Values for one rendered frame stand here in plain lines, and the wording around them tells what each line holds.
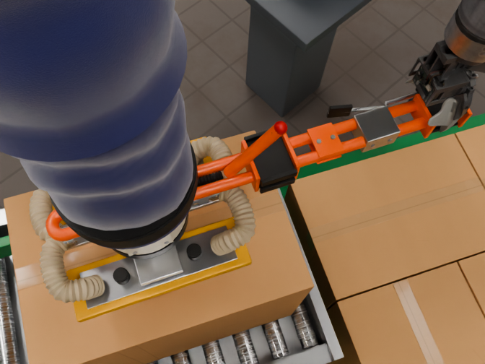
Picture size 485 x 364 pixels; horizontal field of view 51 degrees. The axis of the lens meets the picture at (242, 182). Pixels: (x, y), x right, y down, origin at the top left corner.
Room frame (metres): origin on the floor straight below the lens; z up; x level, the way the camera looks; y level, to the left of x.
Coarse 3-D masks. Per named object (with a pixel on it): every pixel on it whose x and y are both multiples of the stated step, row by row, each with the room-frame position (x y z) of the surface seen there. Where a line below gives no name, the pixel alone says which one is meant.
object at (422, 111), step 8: (416, 96) 0.56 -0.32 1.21; (416, 104) 0.55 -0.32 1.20; (424, 104) 0.54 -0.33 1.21; (440, 104) 0.54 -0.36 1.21; (416, 112) 0.54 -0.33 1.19; (424, 112) 0.52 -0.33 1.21; (432, 112) 0.52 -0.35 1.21; (464, 120) 0.52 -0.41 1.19; (432, 128) 0.49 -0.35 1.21; (424, 136) 0.49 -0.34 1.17
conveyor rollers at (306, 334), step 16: (0, 272) 0.28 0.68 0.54; (0, 288) 0.24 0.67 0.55; (0, 304) 0.19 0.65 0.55; (304, 304) 0.27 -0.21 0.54; (0, 320) 0.15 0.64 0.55; (304, 320) 0.22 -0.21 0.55; (0, 336) 0.11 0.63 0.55; (240, 336) 0.16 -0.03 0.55; (272, 336) 0.17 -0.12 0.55; (304, 336) 0.18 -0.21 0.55; (0, 352) 0.07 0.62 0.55; (16, 352) 0.07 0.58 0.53; (208, 352) 0.11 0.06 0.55; (240, 352) 0.12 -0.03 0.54; (272, 352) 0.13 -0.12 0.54; (288, 352) 0.13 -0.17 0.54
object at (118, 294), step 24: (192, 240) 0.27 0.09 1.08; (96, 264) 0.21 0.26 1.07; (120, 264) 0.22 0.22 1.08; (192, 264) 0.23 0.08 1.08; (216, 264) 0.23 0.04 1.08; (240, 264) 0.24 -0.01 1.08; (120, 288) 0.17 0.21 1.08; (144, 288) 0.17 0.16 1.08; (168, 288) 0.18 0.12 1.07; (96, 312) 0.13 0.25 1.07
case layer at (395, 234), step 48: (432, 144) 0.83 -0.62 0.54; (480, 144) 0.84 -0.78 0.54; (288, 192) 0.64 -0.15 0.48; (336, 192) 0.63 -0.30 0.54; (384, 192) 0.64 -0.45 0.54; (432, 192) 0.65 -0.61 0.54; (480, 192) 0.67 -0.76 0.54; (336, 240) 0.47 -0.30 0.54; (384, 240) 0.48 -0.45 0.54; (432, 240) 0.49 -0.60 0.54; (480, 240) 0.51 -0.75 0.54; (336, 288) 0.32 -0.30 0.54; (384, 288) 0.33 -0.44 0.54; (432, 288) 0.34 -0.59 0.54; (480, 288) 0.36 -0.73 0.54; (336, 336) 0.20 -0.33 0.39; (384, 336) 0.20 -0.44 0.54; (432, 336) 0.21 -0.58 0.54; (480, 336) 0.22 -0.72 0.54
